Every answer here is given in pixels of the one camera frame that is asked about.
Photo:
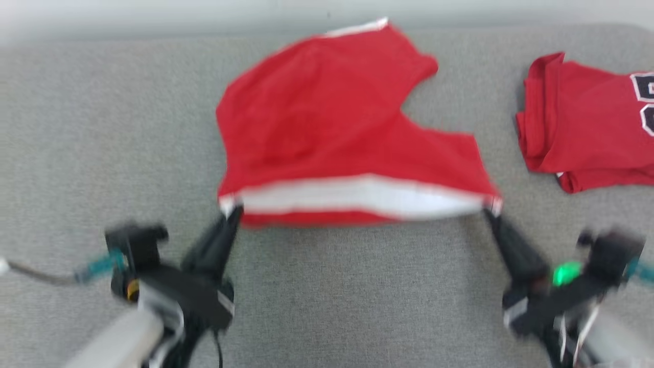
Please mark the grey fabric sofa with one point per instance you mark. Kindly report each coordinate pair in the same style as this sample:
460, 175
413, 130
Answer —
357, 286

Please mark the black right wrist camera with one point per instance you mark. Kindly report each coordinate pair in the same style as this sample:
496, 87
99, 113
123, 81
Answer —
613, 255

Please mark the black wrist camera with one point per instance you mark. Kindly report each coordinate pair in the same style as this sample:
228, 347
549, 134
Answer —
613, 255
138, 245

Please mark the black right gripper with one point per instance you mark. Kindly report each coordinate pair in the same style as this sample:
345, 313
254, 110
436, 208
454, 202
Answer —
541, 306

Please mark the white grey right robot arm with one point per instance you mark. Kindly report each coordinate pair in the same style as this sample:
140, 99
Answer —
613, 337

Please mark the red jersey with number 23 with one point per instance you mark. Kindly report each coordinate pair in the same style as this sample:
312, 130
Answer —
587, 117

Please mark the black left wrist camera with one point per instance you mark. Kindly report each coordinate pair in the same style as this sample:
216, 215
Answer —
138, 245

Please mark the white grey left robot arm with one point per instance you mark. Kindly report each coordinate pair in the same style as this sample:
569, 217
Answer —
117, 340

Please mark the red shorts with white lining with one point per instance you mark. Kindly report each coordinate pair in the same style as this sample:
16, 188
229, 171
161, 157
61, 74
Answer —
317, 112

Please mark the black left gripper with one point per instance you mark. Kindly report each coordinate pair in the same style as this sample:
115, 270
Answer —
194, 301

